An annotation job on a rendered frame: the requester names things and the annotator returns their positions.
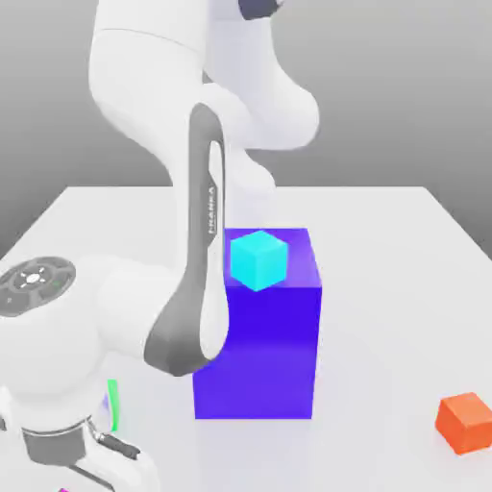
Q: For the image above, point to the large blue box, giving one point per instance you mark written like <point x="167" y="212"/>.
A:
<point x="265" y="353"/>

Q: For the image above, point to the small cyan cube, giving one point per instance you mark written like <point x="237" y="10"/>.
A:
<point x="258" y="259"/>

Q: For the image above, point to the small green cube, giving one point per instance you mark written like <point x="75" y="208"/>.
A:
<point x="113" y="403"/>

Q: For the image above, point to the small orange cube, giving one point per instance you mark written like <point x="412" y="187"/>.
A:
<point x="465" y="423"/>

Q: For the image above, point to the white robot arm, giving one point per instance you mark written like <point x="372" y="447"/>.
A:
<point x="146" y="115"/>

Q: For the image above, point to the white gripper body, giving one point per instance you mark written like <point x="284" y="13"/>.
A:
<point x="130" y="476"/>

